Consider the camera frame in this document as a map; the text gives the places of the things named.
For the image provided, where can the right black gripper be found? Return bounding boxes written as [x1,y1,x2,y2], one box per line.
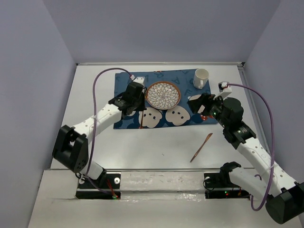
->
[187,93,228,128]

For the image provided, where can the copper fork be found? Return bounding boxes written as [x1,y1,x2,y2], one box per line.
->
[139,87,147,129]

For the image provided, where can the blue cartoon placemat cloth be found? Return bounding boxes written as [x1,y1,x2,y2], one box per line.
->
[113,69,217,130]

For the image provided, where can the white mug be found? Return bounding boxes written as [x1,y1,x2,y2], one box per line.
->
[193,68,209,89]

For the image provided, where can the floral patterned plate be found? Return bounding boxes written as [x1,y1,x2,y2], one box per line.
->
[146,81,181,110]

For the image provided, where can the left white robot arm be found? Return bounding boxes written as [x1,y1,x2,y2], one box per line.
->
[52,77,145,188]

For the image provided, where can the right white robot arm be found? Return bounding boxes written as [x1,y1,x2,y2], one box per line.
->
[187,93,304,224]

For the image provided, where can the copper knife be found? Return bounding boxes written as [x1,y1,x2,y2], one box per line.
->
[190,133,213,163]

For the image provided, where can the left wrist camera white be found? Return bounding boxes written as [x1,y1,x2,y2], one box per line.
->
[130,75,145,86]

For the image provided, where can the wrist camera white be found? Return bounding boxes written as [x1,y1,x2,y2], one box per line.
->
[130,75,145,86]
[213,82,232,100]

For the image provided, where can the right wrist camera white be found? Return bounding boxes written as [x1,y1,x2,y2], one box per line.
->
[213,82,232,100]

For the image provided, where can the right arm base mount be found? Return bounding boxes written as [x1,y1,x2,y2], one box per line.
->
[203,172,250,200]

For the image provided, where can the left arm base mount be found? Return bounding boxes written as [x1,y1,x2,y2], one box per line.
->
[75,171,121,200]

